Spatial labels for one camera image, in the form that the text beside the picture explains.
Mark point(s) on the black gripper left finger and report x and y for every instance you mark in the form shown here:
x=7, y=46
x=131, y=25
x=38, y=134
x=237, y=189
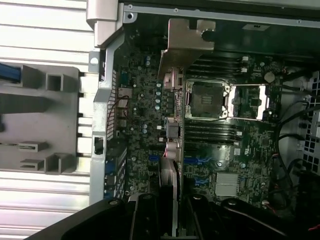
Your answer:
x=140, y=220

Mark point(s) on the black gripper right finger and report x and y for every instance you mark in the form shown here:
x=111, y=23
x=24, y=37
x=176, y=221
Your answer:
x=197, y=220

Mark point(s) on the long blue expansion slot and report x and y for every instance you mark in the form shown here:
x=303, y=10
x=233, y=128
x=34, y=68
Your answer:
x=195, y=159

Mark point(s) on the silver chipset heatsink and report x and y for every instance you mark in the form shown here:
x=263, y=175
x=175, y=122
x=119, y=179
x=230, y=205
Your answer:
x=227, y=183

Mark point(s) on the green motherboard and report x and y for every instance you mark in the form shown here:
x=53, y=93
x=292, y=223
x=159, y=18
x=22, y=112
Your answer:
x=140, y=140

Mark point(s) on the black open PC case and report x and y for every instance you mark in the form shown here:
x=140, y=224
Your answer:
x=102, y=112

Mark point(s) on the CPU socket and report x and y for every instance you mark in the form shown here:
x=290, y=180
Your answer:
x=205, y=100

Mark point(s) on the metal socket cover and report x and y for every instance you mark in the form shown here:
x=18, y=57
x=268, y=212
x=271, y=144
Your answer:
x=233, y=100

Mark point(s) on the grey parts rack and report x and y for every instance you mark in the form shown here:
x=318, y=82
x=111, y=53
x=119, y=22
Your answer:
x=67, y=112

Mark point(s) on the perforated metal disk bay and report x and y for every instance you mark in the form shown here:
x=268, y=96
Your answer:
x=312, y=140

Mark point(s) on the round coin cell battery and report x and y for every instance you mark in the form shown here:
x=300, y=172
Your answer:
x=269, y=77

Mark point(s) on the hard disk in blue caddy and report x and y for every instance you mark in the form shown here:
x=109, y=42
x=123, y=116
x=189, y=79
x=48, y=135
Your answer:
x=7, y=72

